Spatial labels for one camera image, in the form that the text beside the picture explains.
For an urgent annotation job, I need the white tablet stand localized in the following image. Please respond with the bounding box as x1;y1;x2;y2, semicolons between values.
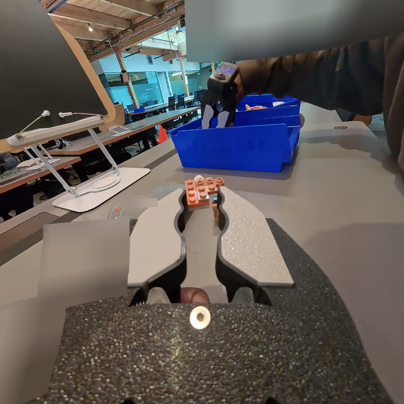
24;147;62;171
7;110;150;213

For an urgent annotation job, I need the orange brick plate assembly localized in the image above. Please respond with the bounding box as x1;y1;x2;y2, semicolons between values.
185;175;225;210

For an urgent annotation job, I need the brick instruction booklet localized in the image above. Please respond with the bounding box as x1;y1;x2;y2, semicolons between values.
107;189;158;220

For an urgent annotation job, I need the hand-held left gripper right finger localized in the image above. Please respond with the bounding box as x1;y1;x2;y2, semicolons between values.
216;186;295;287

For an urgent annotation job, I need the large blue plastic bin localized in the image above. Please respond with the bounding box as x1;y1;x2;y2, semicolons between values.
169;121;301;173

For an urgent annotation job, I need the long wooden-edged desk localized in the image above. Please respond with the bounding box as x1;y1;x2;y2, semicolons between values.
47;107;202;155

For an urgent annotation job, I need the person's right forearm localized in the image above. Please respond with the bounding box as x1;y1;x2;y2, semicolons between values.
235;33;404;119

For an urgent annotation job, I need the row of black office chairs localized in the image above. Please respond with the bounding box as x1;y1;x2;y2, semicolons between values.
126;90;206;111

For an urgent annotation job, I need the person's brown jacket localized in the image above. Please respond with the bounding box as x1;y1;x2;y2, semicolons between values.
380;35;404;161

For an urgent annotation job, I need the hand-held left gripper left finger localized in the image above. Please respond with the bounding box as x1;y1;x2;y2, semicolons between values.
128;188;187;287

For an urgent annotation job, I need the black screen with wooden frame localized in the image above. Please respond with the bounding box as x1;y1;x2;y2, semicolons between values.
0;0;125;153

